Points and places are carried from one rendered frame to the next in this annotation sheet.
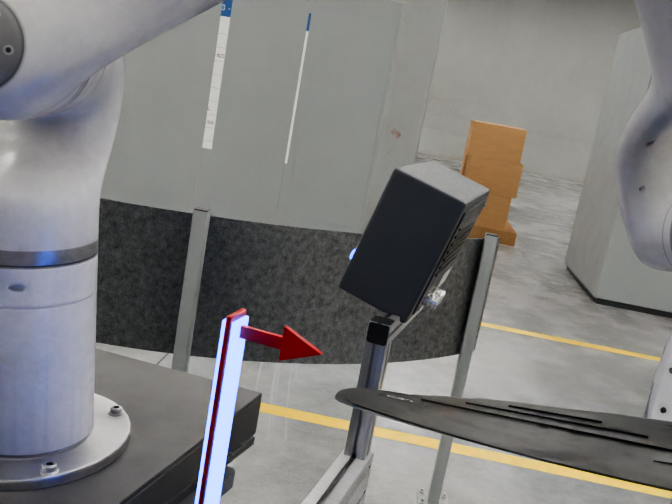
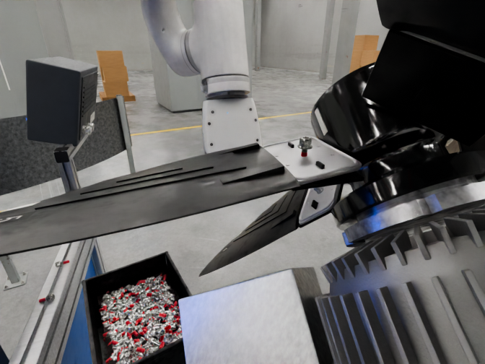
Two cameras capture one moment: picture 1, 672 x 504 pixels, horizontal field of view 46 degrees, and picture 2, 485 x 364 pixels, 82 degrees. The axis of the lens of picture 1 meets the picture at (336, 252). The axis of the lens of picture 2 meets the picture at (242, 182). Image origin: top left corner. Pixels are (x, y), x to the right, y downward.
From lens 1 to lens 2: 0.26 m
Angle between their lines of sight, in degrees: 34
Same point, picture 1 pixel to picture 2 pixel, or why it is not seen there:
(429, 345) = (111, 150)
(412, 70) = (52, 27)
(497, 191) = (120, 79)
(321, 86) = (9, 46)
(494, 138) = (109, 57)
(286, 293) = (26, 151)
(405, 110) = (58, 48)
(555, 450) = (152, 209)
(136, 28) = not seen: outside the picture
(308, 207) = not seen: hidden behind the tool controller
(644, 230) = (172, 55)
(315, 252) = not seen: hidden behind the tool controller
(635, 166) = (154, 15)
